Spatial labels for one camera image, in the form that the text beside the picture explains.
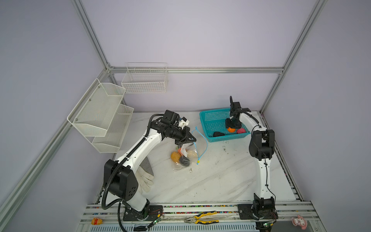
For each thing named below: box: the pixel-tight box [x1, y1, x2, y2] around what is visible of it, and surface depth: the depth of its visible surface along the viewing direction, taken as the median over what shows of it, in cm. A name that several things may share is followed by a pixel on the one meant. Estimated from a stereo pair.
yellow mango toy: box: [170, 151, 182, 164], surface depth 90 cm
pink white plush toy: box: [291, 215, 308, 230], surface depth 70 cm
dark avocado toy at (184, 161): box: [179, 155, 191, 167], surface depth 86 cm
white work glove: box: [135, 165, 155, 194], surface depth 85 cm
